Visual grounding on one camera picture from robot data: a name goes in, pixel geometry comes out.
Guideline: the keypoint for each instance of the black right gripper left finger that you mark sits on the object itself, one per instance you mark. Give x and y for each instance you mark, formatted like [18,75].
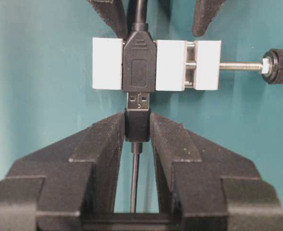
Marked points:
[50,189]

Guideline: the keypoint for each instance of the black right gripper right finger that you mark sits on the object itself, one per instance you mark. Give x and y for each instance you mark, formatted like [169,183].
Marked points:
[208,186]

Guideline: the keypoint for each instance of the white clamp vise block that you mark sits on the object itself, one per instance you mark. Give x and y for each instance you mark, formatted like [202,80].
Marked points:
[180,64]

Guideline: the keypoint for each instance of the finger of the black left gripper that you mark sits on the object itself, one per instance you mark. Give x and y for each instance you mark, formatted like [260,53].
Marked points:
[204,14]
[113,14]

